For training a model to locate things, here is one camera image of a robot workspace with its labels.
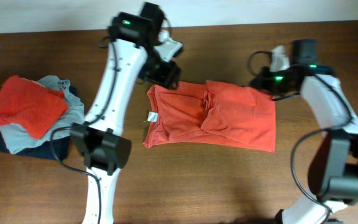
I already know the red printed t-shirt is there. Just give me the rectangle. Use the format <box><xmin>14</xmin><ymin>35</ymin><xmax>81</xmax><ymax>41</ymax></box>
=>
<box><xmin>143</xmin><ymin>80</ymin><xmax>276</xmax><ymax>152</ymax></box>

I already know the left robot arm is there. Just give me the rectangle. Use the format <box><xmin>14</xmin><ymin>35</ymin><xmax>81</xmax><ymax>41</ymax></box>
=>
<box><xmin>70</xmin><ymin>2</ymin><xmax>183</xmax><ymax>223</ymax></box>

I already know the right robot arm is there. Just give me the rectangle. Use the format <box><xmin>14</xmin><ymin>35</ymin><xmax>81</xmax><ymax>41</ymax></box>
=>
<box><xmin>250</xmin><ymin>39</ymin><xmax>358</xmax><ymax>224</ymax></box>

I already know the folded orange-red garment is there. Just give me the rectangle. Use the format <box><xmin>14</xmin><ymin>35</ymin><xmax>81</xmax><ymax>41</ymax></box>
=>
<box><xmin>0</xmin><ymin>75</ymin><xmax>68</xmax><ymax>139</ymax></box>

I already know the folded navy garment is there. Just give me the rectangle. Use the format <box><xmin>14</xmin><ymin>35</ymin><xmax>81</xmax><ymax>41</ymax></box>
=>
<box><xmin>0</xmin><ymin>86</ymin><xmax>78</xmax><ymax>162</ymax></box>

